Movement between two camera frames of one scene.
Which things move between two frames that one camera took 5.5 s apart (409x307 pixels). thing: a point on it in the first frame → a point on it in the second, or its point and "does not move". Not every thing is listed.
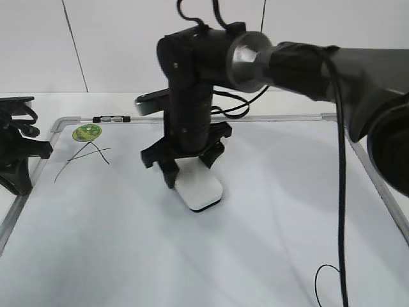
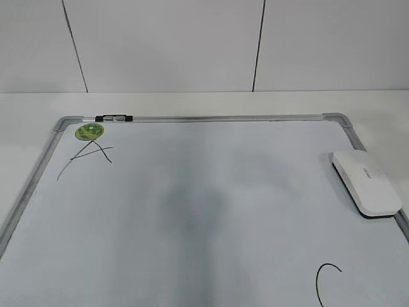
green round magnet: (86, 132) does not move
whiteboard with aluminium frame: (100, 230) does not move
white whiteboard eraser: (196, 184) → (371, 190)
